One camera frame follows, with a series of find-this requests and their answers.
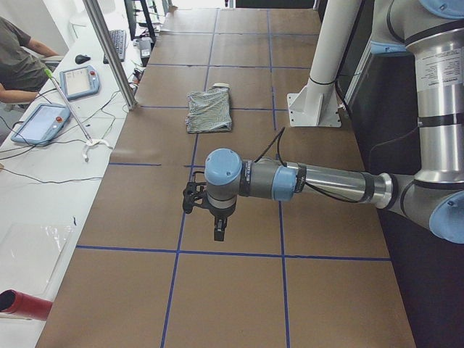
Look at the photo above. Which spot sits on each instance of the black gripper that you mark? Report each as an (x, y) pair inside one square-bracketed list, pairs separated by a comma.
[(220, 213)]

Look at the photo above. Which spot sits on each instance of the navy white striped polo shirt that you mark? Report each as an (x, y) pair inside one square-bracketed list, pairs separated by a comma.
[(209, 111)]

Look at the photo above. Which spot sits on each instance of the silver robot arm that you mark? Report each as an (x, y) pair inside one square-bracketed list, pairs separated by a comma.
[(432, 31)]

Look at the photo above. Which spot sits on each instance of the metal reacher grabber tool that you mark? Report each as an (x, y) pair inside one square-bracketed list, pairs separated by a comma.
[(90, 142)]

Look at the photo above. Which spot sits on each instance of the clear plastic sheet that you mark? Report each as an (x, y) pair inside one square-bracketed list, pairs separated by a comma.
[(29, 256)]

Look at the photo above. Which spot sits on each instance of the upper teach pendant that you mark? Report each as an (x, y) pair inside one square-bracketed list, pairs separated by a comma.
[(79, 82)]

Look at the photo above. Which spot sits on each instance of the teach pendant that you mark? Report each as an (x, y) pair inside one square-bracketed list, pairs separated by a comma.
[(79, 82), (42, 125)]

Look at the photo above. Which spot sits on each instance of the lower teach pendant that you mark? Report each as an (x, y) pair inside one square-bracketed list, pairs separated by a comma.
[(42, 125)]

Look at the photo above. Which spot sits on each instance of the black keyboard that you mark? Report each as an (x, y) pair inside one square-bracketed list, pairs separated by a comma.
[(118, 38)]

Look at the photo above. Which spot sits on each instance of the black computer mouse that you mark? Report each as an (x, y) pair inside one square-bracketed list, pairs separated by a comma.
[(81, 58)]

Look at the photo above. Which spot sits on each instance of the red cylinder bottle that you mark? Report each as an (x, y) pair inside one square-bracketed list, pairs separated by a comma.
[(25, 305)]

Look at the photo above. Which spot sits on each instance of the seated person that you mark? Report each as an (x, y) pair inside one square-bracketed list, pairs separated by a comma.
[(22, 74)]

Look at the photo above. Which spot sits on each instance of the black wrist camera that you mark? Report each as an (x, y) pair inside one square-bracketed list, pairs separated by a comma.
[(195, 194)]

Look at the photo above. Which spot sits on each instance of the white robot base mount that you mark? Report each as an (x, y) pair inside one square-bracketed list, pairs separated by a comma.
[(316, 104)]

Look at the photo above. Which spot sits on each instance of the aluminium frame post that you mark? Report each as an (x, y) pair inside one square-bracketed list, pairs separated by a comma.
[(100, 27)]

